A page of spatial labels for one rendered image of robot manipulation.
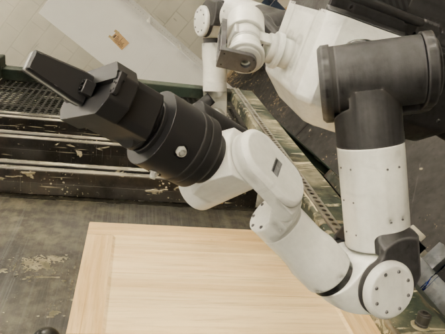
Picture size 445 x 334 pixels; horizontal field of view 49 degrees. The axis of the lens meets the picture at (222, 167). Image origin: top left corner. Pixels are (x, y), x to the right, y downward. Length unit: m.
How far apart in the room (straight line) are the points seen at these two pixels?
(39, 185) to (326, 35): 0.86
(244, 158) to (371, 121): 0.19
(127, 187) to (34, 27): 5.16
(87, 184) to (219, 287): 0.50
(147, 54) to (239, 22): 4.01
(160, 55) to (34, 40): 2.04
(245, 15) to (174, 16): 5.35
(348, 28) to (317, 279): 0.37
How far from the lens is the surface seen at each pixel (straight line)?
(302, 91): 0.78
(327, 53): 0.66
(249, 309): 0.97
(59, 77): 0.49
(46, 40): 6.39
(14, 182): 1.36
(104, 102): 0.46
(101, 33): 4.84
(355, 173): 0.67
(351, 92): 0.65
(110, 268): 1.04
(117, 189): 1.33
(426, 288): 1.21
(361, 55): 0.66
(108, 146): 1.53
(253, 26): 0.85
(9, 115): 1.76
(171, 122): 0.51
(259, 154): 0.56
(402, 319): 1.01
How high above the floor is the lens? 1.62
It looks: 21 degrees down
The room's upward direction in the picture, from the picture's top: 52 degrees counter-clockwise
